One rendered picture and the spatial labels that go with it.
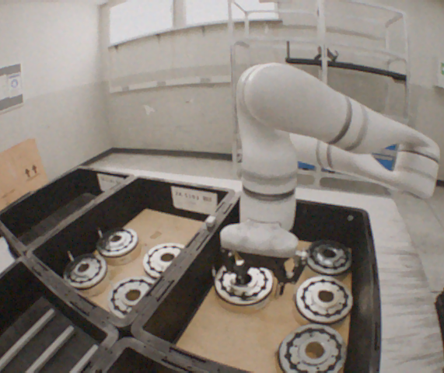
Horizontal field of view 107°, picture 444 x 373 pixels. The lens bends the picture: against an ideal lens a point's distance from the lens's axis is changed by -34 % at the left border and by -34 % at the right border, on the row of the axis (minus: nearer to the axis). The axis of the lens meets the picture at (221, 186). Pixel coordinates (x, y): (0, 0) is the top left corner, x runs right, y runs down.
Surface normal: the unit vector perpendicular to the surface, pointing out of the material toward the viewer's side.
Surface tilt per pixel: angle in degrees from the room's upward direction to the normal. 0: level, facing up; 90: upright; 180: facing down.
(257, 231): 6
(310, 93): 84
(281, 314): 0
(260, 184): 90
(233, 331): 0
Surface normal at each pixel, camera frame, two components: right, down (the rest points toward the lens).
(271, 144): -0.02, -0.80
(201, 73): -0.33, 0.43
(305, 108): 0.38, 0.52
